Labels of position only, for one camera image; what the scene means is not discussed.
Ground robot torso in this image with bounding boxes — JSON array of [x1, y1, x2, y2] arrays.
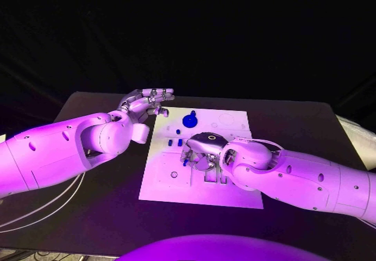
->
[[113, 234, 332, 261]]

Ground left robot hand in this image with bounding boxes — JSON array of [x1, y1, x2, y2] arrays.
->
[[117, 88, 176, 124]]

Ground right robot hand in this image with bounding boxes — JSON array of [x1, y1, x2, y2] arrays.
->
[[180, 132, 229, 172]]

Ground white task board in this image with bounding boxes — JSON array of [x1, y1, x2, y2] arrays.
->
[[137, 106, 265, 210]]

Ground white cable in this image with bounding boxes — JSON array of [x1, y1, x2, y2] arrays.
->
[[0, 175, 81, 227], [0, 172, 87, 233]]

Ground blue gear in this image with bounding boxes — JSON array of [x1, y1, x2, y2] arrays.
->
[[182, 114, 199, 129]]

